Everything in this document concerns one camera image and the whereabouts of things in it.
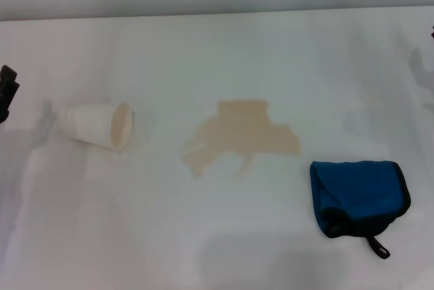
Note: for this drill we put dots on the white paper cup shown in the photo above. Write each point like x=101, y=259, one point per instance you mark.
x=89, y=124

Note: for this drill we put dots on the blue rag with black trim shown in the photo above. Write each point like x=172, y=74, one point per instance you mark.
x=359, y=188

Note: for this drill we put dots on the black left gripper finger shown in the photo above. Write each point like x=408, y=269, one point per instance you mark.
x=7, y=91

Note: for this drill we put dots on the brown water stain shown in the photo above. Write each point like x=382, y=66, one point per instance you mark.
x=244, y=130

